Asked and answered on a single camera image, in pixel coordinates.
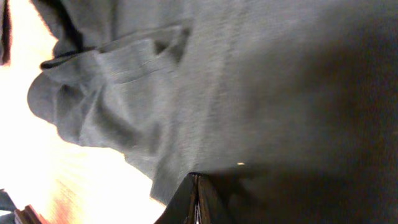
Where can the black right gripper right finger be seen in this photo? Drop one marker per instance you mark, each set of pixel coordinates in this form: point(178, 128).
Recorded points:
point(210, 208)

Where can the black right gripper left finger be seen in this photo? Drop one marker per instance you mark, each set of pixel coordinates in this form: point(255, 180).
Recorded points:
point(182, 209)

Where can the black t-shirt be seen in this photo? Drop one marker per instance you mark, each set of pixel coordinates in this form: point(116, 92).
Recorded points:
point(290, 107)

